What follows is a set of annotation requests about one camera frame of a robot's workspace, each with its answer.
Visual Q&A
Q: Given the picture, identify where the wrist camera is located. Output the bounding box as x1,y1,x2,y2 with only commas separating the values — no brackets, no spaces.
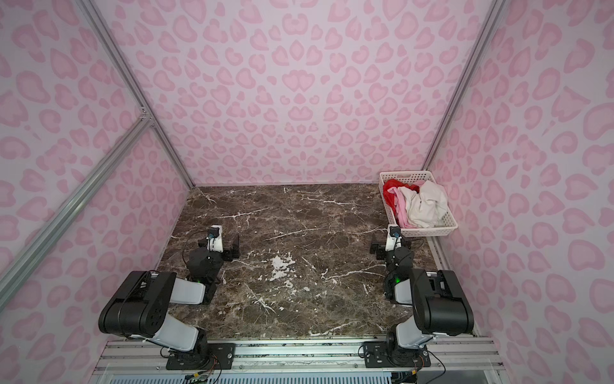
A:
388,225,402,238
207,225,222,239

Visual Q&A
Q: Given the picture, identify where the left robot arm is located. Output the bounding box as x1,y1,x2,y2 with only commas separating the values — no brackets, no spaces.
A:
98,226,240,371

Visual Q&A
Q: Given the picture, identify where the red t-shirt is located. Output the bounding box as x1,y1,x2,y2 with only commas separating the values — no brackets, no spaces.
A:
382,179,421,215

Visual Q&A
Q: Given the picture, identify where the corner aluminium post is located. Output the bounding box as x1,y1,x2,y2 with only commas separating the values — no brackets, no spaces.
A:
76,0,196,189
421,0,511,171

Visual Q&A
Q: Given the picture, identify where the diagonal aluminium frame bar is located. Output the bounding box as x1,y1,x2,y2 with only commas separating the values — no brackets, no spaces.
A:
1,113,151,309

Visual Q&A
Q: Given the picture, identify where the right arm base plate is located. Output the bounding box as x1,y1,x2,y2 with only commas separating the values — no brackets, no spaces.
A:
358,342,431,370

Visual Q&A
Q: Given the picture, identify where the right corner aluminium post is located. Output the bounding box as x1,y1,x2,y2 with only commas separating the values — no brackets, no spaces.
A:
421,0,511,171

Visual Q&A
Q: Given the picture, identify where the pink t-shirt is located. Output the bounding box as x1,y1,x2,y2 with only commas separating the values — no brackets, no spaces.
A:
394,187,416,229

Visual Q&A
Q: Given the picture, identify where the aluminium mounting rail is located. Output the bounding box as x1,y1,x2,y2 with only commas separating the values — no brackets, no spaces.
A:
90,335,511,383

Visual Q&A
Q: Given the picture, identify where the white t-shirt with black print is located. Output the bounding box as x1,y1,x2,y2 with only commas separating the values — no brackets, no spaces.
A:
400,181,448,228

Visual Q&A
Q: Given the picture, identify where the left corner aluminium post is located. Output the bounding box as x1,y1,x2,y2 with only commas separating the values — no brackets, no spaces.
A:
76,0,196,189

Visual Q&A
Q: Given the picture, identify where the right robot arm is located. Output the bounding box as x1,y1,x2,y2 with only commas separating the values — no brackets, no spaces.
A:
361,233,474,369

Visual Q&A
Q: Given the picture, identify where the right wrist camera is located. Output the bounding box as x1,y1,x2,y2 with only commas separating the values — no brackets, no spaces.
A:
388,225,402,238

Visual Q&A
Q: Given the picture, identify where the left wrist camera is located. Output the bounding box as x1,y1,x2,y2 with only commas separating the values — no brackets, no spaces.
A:
207,225,222,239

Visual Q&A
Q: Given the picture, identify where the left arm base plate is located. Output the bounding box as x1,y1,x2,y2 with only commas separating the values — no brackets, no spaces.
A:
166,342,237,371

